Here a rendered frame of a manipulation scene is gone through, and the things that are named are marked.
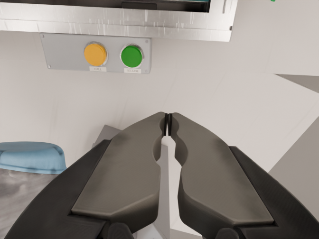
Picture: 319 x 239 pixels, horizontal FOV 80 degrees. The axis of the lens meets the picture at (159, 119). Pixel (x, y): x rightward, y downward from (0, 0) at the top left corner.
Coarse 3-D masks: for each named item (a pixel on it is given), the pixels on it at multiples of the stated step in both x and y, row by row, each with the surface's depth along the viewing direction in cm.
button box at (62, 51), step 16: (48, 48) 37; (64, 48) 37; (80, 48) 37; (112, 48) 37; (144, 48) 37; (48, 64) 39; (64, 64) 39; (80, 64) 38; (112, 64) 38; (144, 64) 38
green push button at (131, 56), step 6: (126, 48) 36; (132, 48) 36; (138, 48) 36; (126, 54) 36; (132, 54) 36; (138, 54) 36; (126, 60) 37; (132, 60) 37; (138, 60) 37; (132, 66) 37
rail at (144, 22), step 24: (0, 24) 35; (24, 24) 35; (48, 24) 35; (72, 24) 35; (96, 24) 35; (120, 24) 35; (144, 24) 35; (168, 24) 35; (192, 24) 35; (216, 24) 34
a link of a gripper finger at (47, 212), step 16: (80, 160) 8; (96, 160) 8; (64, 176) 7; (80, 176) 7; (48, 192) 6; (64, 192) 6; (80, 192) 6; (32, 208) 6; (48, 208) 6; (64, 208) 6; (16, 224) 5; (32, 224) 5; (48, 224) 5; (64, 224) 5; (80, 224) 6; (96, 224) 6
